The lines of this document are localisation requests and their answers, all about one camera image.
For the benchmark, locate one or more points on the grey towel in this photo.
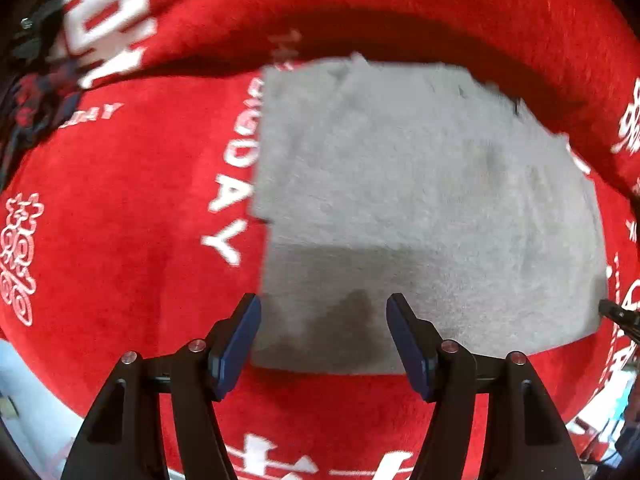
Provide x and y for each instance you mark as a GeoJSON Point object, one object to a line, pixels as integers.
{"type": "Point", "coordinates": [400, 200]}

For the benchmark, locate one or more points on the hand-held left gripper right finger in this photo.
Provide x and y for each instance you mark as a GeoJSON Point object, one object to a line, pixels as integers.
{"type": "Point", "coordinates": [409, 345]}

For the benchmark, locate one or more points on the red printed blanket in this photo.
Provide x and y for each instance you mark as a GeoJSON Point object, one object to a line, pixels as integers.
{"type": "Point", "coordinates": [125, 210]}

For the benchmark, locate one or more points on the dark plaid cloth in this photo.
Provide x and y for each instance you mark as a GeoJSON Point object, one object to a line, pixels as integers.
{"type": "Point", "coordinates": [35, 95]}

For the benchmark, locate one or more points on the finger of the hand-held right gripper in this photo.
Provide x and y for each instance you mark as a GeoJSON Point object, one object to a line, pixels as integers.
{"type": "Point", "coordinates": [620, 312]}

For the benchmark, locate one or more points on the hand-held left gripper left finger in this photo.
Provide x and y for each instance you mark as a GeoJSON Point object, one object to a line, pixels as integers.
{"type": "Point", "coordinates": [239, 342]}

